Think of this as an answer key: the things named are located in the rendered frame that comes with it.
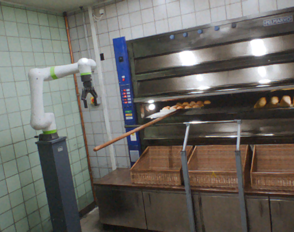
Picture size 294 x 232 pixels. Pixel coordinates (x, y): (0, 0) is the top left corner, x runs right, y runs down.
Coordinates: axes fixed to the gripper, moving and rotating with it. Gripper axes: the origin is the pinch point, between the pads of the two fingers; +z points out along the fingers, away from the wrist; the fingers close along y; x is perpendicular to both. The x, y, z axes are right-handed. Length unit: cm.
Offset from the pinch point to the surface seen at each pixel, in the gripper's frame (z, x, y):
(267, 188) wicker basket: 90, 127, -50
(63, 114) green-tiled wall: 10, -99, -70
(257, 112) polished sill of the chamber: 33, 121, -99
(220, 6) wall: -76, 98, -99
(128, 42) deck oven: -61, -11, -101
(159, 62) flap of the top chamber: -33, 24, -101
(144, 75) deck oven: -21, 3, -101
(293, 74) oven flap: 0, 156, -98
